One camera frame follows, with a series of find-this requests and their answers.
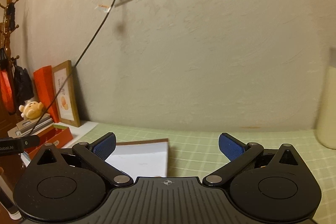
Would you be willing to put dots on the stack of grey books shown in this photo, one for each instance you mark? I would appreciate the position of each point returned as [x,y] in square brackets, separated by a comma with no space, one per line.
[26,127]

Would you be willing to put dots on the flat orange gift box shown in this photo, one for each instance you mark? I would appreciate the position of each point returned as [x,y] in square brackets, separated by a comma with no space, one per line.
[60,136]

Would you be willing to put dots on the green checked tablecloth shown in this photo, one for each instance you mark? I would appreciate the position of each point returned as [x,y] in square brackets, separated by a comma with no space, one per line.
[199,145]

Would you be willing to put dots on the yellow plush toy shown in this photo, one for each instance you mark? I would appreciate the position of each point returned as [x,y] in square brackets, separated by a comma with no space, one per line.
[31,109]

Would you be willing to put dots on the black hanging bag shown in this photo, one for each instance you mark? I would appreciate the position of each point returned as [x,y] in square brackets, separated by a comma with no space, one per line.
[23,85]

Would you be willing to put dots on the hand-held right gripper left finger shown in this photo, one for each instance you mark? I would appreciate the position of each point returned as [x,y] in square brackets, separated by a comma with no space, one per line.
[104,147]

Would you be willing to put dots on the cream thermos jug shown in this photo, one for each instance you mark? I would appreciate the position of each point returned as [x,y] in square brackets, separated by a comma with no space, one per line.
[328,108]

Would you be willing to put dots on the white cardboard box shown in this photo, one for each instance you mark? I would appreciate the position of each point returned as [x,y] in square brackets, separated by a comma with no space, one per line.
[141,158]

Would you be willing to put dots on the orange hanging bag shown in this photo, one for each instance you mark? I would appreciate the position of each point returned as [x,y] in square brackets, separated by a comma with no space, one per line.
[6,92]

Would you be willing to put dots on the wooden picture frame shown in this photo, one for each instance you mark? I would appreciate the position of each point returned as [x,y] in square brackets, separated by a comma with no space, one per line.
[67,98]

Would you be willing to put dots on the tall orange box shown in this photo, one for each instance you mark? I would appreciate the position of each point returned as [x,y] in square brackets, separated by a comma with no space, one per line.
[43,85]

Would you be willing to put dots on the white plastic tube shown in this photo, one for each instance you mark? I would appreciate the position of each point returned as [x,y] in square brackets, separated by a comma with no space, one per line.
[8,200]

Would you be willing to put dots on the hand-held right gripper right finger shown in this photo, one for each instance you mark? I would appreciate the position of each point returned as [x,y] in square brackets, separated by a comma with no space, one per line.
[231,148]

